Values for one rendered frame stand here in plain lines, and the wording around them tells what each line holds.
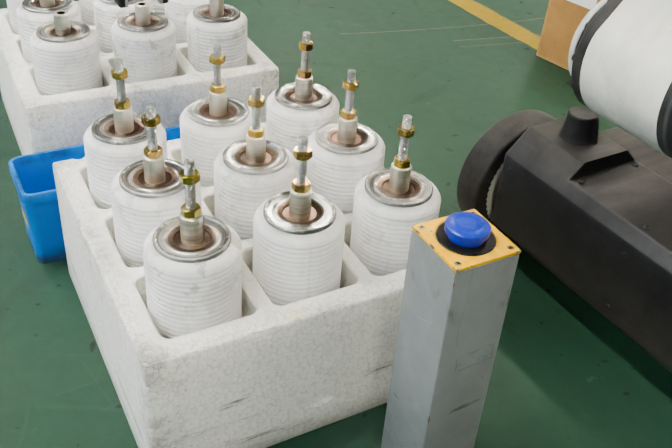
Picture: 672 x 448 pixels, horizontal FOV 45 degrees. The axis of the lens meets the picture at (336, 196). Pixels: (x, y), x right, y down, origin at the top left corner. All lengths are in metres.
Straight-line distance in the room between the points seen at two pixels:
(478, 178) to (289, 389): 0.45
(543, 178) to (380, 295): 0.34
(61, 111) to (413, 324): 0.66
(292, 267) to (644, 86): 0.38
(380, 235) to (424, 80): 0.90
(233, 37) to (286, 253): 0.56
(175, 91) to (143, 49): 0.08
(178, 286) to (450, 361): 0.26
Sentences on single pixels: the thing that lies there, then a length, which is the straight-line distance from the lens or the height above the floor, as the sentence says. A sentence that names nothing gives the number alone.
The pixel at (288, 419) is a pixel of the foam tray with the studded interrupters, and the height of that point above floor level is 0.04.
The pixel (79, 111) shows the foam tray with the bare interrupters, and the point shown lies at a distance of 1.24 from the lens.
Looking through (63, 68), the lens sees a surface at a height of 0.22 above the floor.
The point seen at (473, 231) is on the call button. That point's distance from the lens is 0.71.
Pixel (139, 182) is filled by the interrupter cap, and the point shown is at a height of 0.25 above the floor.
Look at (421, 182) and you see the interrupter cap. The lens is 0.90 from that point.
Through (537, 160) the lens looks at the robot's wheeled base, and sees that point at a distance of 1.12.
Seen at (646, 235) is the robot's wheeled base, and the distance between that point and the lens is 1.02.
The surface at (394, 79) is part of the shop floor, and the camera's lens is 1.73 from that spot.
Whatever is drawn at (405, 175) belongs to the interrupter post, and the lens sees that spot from 0.88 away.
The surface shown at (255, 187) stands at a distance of 0.90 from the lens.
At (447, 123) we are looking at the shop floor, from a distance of 1.58.
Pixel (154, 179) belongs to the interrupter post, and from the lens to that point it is 0.89.
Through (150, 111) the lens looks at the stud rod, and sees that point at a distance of 0.85.
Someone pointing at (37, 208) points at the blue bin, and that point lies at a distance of 1.15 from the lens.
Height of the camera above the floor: 0.73
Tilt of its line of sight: 34 degrees down
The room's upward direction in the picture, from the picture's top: 4 degrees clockwise
